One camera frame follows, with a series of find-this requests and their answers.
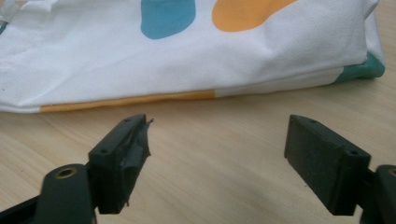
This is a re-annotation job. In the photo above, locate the white spotted canvas bag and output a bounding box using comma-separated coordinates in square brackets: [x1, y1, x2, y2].
[0, 0, 387, 114]

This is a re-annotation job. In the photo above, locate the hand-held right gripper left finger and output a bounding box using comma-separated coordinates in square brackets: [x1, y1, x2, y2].
[87, 113, 154, 216]

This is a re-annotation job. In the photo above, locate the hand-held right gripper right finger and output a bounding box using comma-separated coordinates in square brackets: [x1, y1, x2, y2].
[283, 114, 372, 217]

